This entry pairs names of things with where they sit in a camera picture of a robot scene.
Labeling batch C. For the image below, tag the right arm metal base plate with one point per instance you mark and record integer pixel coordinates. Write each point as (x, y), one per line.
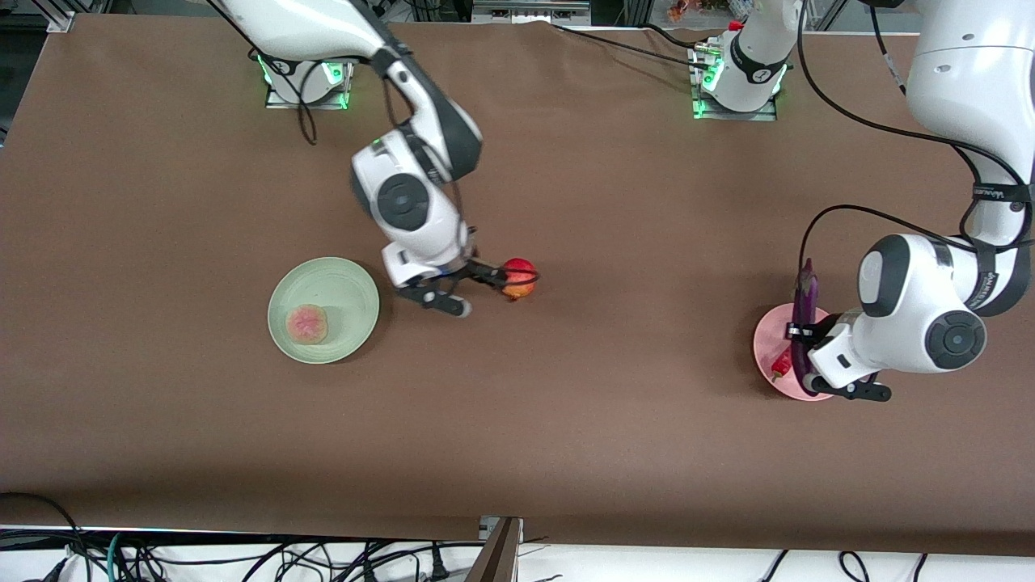
(340, 100)

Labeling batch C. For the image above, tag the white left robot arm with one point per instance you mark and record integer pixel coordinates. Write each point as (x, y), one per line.
(922, 307)

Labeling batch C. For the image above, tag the metal camera post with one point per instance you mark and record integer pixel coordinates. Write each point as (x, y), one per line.
(497, 554)

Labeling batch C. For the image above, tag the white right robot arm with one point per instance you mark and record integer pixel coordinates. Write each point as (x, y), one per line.
(404, 202)

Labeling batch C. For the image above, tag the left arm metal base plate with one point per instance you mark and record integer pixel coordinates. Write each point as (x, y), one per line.
(764, 115)

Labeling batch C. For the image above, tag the light green round plate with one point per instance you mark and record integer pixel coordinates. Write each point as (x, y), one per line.
(340, 283)

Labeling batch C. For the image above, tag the pink round plate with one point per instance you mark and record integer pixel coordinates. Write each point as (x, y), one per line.
(768, 335)

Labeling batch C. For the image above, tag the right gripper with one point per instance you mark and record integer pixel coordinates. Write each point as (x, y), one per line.
(475, 270)

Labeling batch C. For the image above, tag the red pomegranate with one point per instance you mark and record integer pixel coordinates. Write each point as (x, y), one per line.
(518, 292)

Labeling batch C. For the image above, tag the brown table cloth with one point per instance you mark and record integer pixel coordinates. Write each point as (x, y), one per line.
(485, 444)

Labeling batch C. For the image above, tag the aluminium frame rail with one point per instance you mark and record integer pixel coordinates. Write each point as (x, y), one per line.
(530, 10)

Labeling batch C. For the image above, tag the purple eggplant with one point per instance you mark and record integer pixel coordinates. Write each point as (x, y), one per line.
(805, 295)

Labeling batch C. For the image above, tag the pink beige peach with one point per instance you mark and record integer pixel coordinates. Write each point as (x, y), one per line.
(307, 324)

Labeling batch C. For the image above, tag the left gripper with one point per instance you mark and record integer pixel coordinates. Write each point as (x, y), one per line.
(820, 329)

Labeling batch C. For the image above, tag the red chili pepper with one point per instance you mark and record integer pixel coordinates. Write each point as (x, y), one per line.
(781, 364)

